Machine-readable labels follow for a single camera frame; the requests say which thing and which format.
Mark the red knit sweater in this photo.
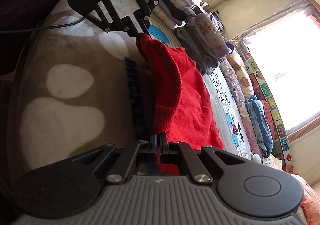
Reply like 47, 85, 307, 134
135, 33, 225, 175

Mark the beige grey folded clothes stack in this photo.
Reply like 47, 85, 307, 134
153, 0, 202, 29

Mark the purple grey folded clothes stack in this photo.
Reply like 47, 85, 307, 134
174, 13, 234, 75

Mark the grey plush toy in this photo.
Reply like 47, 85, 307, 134
251, 153, 262, 164

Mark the pink floral mattress pad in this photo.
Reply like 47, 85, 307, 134
220, 59, 263, 161

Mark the blue folded quilt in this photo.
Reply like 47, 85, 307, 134
245, 95, 273, 158

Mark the floral pink pillow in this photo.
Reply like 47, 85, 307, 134
226, 51, 254, 98

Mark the white cream bedding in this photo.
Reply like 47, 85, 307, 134
263, 154, 283, 171

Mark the colourful alphabet foam mat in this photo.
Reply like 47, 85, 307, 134
231, 36, 295, 174

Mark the orange white rolled blanket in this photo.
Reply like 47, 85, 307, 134
292, 175, 320, 225

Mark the window curtain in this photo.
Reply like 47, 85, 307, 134
239, 0, 317, 51

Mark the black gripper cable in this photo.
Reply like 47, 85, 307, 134
0, 16, 86, 34

